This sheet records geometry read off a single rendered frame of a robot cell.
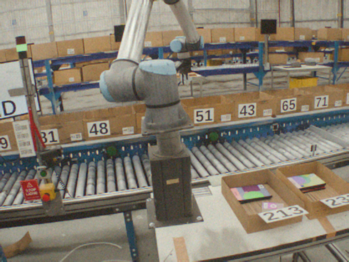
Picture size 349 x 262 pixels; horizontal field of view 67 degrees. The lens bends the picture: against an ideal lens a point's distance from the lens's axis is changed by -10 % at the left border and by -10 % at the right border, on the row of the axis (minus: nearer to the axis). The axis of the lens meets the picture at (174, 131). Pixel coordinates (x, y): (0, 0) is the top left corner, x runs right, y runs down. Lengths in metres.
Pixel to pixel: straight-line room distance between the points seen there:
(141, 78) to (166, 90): 0.12
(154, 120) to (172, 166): 0.22
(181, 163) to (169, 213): 0.26
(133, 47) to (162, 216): 0.79
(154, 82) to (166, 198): 0.52
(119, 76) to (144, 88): 0.13
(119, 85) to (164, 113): 0.23
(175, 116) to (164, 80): 0.16
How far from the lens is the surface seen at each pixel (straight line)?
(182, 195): 1.35
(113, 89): 1.26
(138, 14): 1.51
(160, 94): 1.18
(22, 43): 1.53
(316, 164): 1.83
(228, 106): 2.33
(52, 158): 1.56
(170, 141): 1.27
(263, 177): 1.68
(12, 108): 1.68
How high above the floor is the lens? 1.58
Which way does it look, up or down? 18 degrees down
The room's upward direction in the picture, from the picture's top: 4 degrees counter-clockwise
